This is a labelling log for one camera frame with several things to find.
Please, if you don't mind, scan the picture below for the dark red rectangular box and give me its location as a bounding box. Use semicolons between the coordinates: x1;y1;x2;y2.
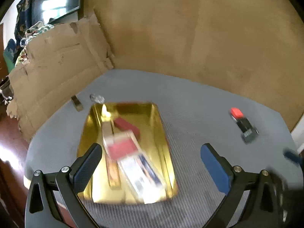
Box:
113;117;141;140

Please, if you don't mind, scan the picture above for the gold metal bar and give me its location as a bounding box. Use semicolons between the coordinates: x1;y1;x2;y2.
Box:
71;94;83;112

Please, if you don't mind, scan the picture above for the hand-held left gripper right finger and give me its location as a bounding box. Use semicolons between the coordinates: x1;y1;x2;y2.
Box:
200;143;285;228

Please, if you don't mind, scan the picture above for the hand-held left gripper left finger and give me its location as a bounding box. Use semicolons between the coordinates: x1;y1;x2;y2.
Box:
24;143;103;228

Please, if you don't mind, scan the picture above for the pile of patterned clothes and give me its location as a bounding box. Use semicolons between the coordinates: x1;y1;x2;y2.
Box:
3;0;55;69

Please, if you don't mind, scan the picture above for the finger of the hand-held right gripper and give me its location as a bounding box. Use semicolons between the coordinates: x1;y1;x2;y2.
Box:
283;148;303;170

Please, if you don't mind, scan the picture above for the small silver metal piece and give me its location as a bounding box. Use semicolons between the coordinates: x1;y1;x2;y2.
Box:
89;93;105;105

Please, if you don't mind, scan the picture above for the gold tray with dark red sides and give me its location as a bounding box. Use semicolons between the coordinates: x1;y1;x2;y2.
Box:
76;102;179;205

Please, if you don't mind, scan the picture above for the black device with red cap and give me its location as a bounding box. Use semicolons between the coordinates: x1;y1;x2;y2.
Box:
229;107;260;145

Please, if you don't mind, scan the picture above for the small clear case red insert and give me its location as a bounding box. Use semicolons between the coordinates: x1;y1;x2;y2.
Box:
105;131;139;162

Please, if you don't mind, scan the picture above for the brown cardboard sheet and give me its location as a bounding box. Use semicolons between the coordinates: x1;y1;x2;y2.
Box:
6;13;116;144

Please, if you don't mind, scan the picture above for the clear plastic box blue label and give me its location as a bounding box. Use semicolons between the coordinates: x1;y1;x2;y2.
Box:
118;152;168;205

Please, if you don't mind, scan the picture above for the brown suede backdrop panel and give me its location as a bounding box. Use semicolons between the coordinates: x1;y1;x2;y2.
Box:
81;0;304;133

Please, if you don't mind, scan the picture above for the gold stick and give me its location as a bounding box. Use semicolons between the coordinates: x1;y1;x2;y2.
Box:
102;120;121;189

